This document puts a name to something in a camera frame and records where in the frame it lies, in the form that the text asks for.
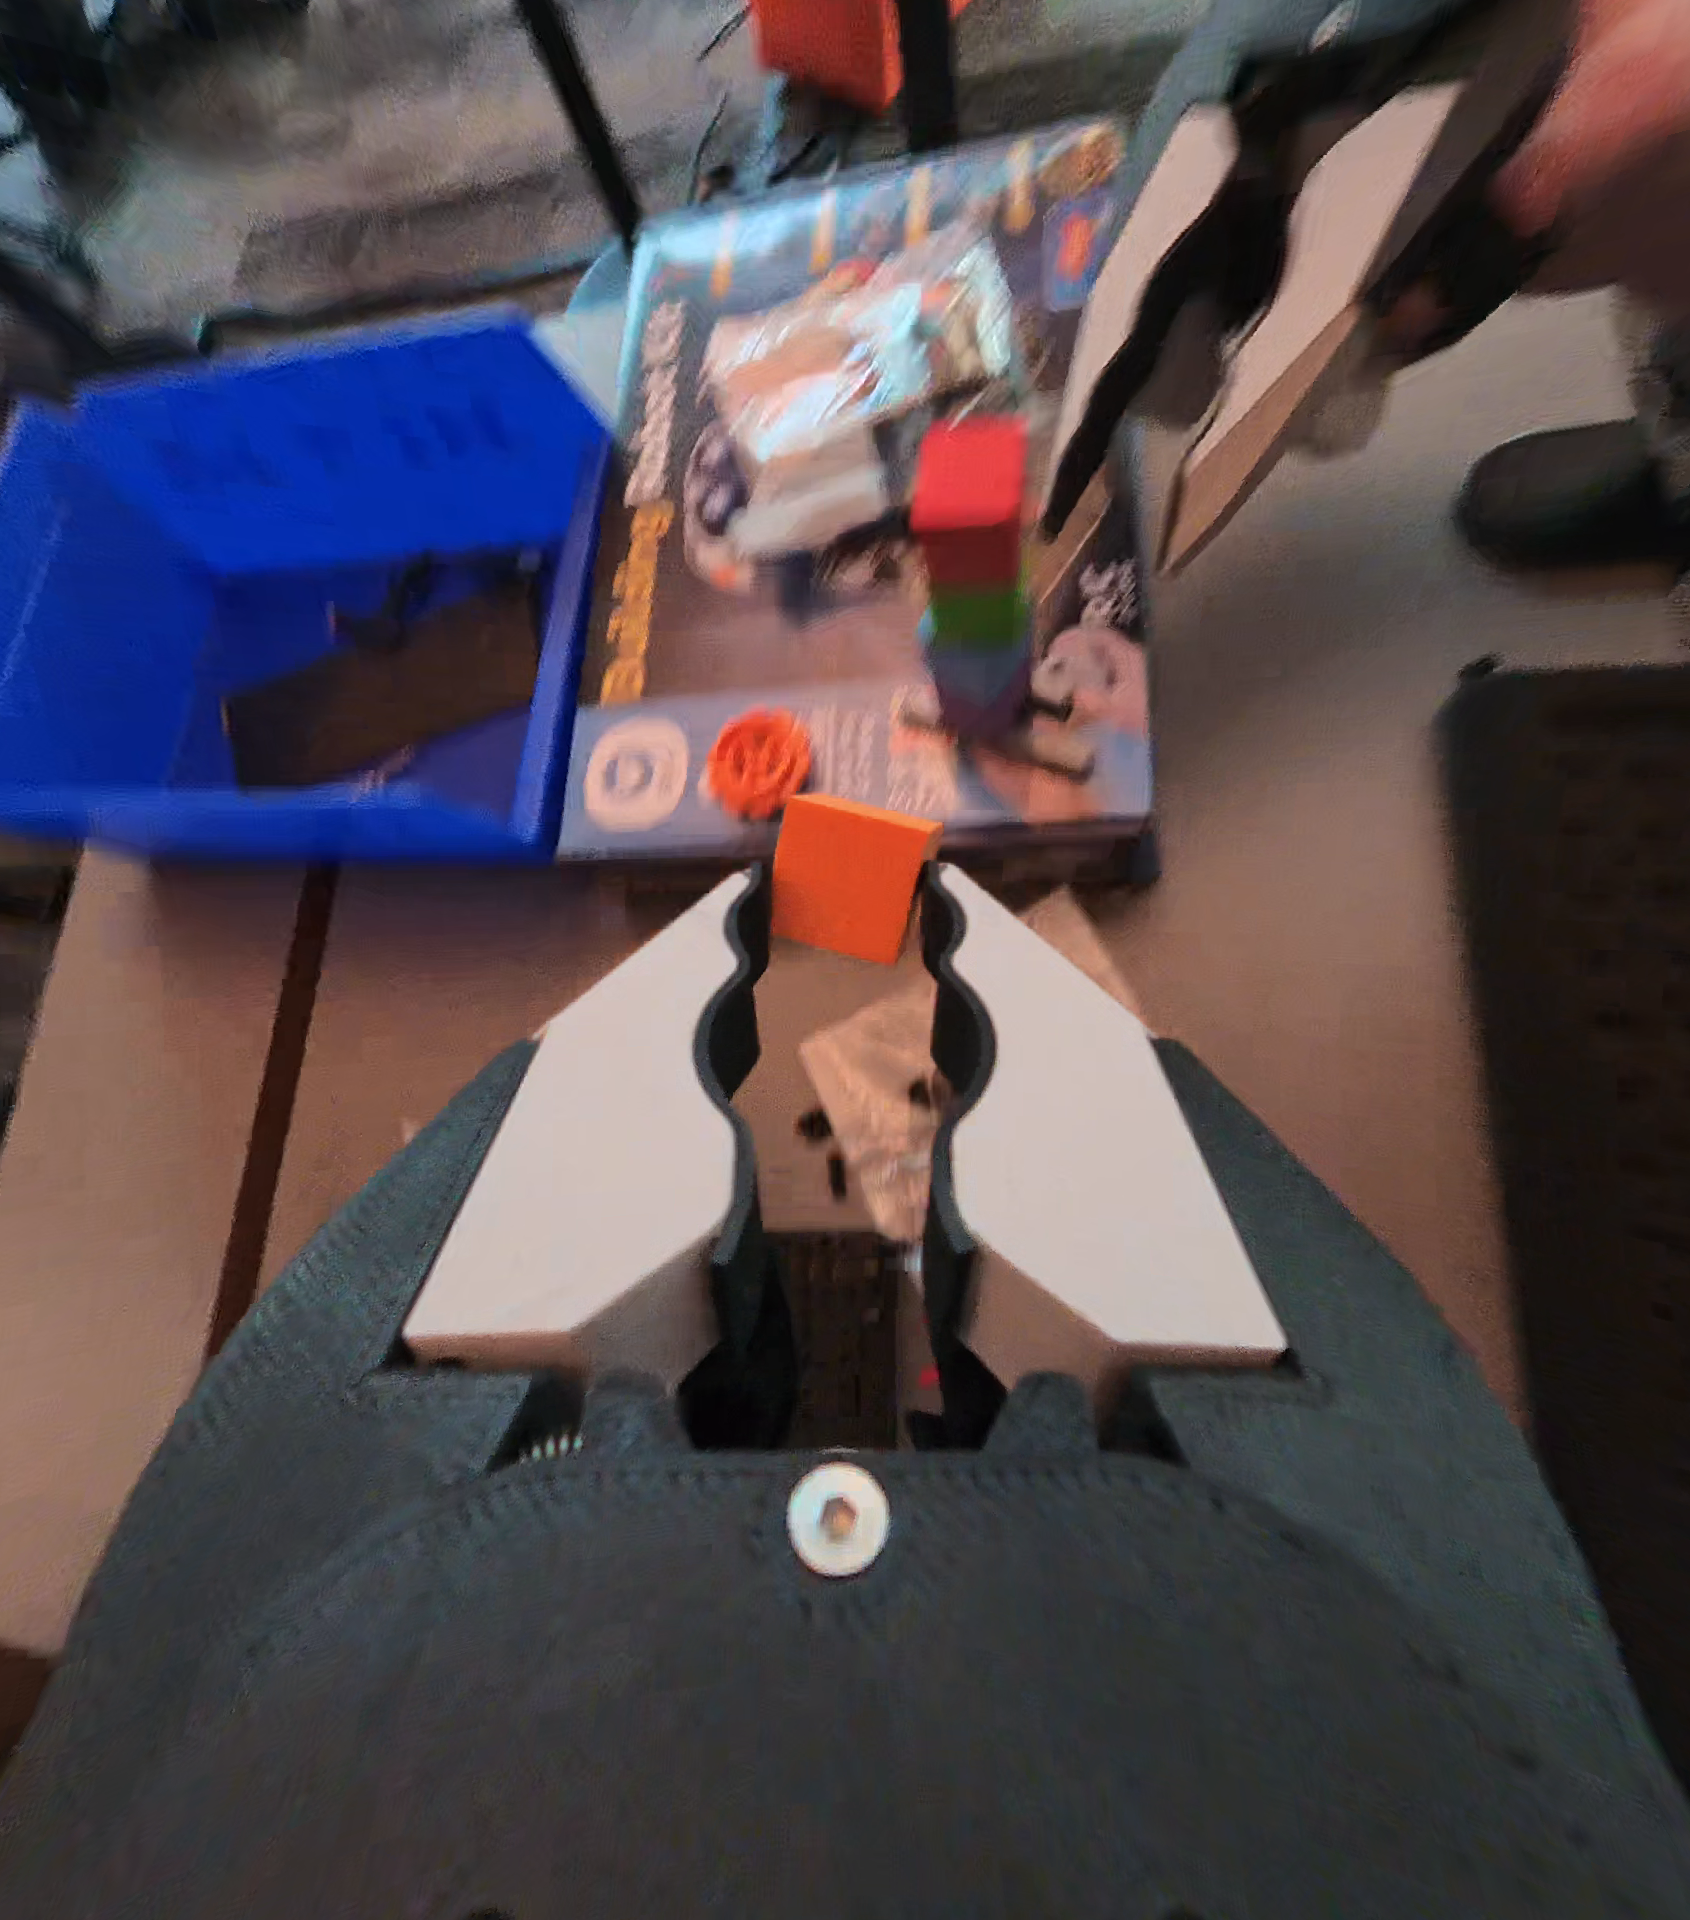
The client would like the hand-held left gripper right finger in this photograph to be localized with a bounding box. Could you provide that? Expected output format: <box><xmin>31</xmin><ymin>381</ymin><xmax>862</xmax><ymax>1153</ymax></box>
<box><xmin>917</xmin><ymin>866</ymin><xmax>1291</xmax><ymax>1445</ymax></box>

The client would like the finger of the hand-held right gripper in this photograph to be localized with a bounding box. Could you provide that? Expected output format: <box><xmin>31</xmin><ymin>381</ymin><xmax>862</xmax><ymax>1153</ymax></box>
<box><xmin>1156</xmin><ymin>83</ymin><xmax>1473</xmax><ymax>579</ymax></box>
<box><xmin>1039</xmin><ymin>104</ymin><xmax>1289</xmax><ymax>542</ymax></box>

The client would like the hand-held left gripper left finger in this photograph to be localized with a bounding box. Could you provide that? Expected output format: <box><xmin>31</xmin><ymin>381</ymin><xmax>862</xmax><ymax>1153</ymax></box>
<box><xmin>403</xmin><ymin>866</ymin><xmax>798</xmax><ymax>1451</ymax></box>

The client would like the red wooden cube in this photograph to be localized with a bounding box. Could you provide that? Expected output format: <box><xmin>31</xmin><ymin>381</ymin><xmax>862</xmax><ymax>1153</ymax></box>
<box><xmin>908</xmin><ymin>419</ymin><xmax>1030</xmax><ymax>590</ymax></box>

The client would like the green wooden cube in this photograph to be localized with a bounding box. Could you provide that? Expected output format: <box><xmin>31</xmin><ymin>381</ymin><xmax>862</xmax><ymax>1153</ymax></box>
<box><xmin>928</xmin><ymin>582</ymin><xmax>1036</xmax><ymax>650</ymax></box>

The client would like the orange wooden cube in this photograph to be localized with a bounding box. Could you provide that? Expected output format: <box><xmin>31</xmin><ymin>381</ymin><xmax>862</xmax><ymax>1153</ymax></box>
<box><xmin>770</xmin><ymin>795</ymin><xmax>948</xmax><ymax>966</ymax></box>

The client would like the small orange plastic wheel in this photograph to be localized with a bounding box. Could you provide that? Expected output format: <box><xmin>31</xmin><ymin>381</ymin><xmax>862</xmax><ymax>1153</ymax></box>
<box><xmin>708</xmin><ymin>714</ymin><xmax>818</xmax><ymax>822</ymax></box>

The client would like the blue plastic storage bin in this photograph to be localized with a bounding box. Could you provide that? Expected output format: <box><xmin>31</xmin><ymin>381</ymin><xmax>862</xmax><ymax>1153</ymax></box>
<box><xmin>0</xmin><ymin>307</ymin><xmax>619</xmax><ymax>869</ymax></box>

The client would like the person's right hand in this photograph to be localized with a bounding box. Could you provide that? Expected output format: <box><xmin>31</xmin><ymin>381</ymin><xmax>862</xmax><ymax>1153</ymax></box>
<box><xmin>1490</xmin><ymin>0</ymin><xmax>1690</xmax><ymax>299</ymax></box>

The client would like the black perforated plastic block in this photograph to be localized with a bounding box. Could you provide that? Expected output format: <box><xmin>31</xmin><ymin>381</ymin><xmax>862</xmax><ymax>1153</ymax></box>
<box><xmin>770</xmin><ymin>1229</ymin><xmax>926</xmax><ymax>1451</ymax></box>

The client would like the clear bag with white flap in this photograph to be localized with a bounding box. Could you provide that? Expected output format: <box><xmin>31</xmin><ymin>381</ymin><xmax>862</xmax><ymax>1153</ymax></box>
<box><xmin>702</xmin><ymin>254</ymin><xmax>1015</xmax><ymax>560</ymax></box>

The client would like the orange tote bag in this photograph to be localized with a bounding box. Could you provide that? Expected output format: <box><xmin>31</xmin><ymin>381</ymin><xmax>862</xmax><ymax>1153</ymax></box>
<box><xmin>752</xmin><ymin>0</ymin><xmax>969</xmax><ymax>113</ymax></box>

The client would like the dark blue cardboard kit box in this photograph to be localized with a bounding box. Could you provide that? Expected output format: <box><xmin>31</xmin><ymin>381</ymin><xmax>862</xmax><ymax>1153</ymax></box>
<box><xmin>558</xmin><ymin>119</ymin><xmax>1162</xmax><ymax>887</ymax></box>

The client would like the flat black rectangular panel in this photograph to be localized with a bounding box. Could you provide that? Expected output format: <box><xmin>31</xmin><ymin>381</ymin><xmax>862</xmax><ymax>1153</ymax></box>
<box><xmin>223</xmin><ymin>585</ymin><xmax>547</xmax><ymax>789</ymax></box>

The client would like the dark grey perforated panel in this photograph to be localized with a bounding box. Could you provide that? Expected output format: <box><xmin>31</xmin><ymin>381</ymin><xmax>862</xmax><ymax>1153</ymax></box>
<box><xmin>1438</xmin><ymin>661</ymin><xmax>1690</xmax><ymax>1878</ymax></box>

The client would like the black metal table leg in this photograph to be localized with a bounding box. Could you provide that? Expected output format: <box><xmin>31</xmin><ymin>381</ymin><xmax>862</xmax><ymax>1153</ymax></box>
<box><xmin>515</xmin><ymin>0</ymin><xmax>646</xmax><ymax>254</ymax></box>

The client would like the grey desk with cable flap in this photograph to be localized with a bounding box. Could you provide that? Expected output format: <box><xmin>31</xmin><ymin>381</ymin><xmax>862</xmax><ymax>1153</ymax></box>
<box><xmin>0</xmin><ymin>848</ymin><xmax>338</xmax><ymax>1804</ymax></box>

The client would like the black cable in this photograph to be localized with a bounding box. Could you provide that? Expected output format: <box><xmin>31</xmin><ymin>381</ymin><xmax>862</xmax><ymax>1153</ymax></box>
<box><xmin>328</xmin><ymin>552</ymin><xmax>547</xmax><ymax>650</ymax></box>

